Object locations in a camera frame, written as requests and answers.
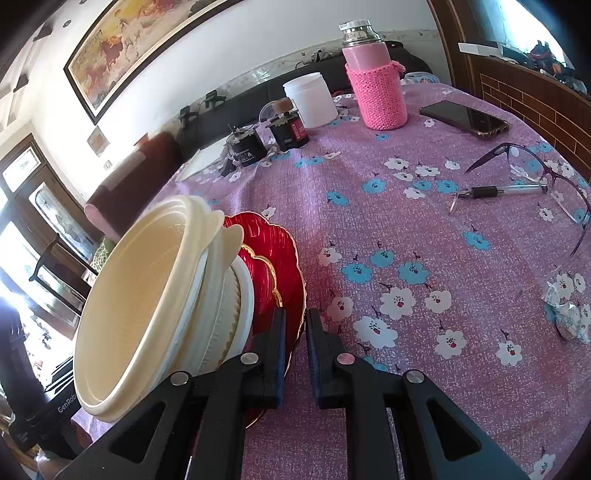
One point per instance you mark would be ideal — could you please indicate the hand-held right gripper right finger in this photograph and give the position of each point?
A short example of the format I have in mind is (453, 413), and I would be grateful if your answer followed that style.
(315, 350)

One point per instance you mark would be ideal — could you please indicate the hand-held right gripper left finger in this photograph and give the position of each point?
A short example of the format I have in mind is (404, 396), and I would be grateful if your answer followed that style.
(277, 350)

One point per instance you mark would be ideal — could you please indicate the white foam bowl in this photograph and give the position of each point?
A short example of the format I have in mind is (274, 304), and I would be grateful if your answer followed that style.
(221, 318)

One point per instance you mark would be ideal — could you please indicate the red gold-rimmed plate with sticker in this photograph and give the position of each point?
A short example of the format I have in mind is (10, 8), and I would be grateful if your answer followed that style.
(263, 277)

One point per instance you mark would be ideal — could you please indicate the red gold-rimmed scalloped plate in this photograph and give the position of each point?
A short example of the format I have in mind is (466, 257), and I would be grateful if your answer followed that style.
(277, 240)

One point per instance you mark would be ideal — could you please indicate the purple floral tablecloth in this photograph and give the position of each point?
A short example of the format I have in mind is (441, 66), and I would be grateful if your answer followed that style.
(392, 230)

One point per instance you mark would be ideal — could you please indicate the green patterned cushion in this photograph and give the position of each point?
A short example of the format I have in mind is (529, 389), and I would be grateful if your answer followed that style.
(102, 254)

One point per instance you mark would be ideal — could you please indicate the black power adapter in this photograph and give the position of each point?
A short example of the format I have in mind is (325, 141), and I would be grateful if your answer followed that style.
(228, 167)

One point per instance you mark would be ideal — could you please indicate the black round jar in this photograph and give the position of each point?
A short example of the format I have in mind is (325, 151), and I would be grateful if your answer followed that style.
(249, 150)

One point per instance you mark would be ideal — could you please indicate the black jar with wooden cap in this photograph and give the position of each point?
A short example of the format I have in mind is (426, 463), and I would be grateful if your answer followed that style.
(288, 131)

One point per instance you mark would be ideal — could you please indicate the maroon padded chair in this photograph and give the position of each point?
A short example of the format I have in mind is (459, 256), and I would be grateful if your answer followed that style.
(134, 180)

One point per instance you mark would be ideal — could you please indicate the clear ballpoint pen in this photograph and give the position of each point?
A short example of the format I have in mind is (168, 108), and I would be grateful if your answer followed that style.
(485, 190)

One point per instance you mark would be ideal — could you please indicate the wooden door with glass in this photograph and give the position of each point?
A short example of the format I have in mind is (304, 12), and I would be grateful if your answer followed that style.
(27, 166)

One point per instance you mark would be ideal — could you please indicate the white plastic jar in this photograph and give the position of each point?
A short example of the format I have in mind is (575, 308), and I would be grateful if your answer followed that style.
(309, 101)

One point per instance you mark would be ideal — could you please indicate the black clamp device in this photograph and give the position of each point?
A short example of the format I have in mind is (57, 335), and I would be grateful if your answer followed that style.
(211, 99)
(185, 116)

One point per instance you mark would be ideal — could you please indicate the clear candy wrapper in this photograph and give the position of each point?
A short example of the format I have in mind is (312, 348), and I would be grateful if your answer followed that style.
(570, 318)

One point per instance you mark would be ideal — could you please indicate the pink thermos with knitted sleeve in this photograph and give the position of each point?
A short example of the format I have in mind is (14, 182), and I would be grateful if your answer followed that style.
(376, 92)

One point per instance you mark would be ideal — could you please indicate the black smartphone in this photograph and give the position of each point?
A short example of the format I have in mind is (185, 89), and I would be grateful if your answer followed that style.
(461, 117)

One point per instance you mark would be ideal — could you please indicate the dark-framed eyeglasses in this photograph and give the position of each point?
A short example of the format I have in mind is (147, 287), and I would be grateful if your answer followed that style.
(502, 148)

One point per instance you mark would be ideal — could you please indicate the brown wooden cabinet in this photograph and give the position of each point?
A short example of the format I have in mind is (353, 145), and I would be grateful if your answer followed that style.
(531, 97)

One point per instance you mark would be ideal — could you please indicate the white flat box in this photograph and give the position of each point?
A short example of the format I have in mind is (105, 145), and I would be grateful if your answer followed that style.
(478, 47)

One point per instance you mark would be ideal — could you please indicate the black and red device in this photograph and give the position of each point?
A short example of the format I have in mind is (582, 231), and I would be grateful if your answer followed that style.
(547, 55)

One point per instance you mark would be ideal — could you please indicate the small wall frame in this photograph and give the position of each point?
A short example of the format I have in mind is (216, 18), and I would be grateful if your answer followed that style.
(98, 141)

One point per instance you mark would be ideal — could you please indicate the framed wall painting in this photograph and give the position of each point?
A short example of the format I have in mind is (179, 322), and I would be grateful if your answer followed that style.
(138, 46)

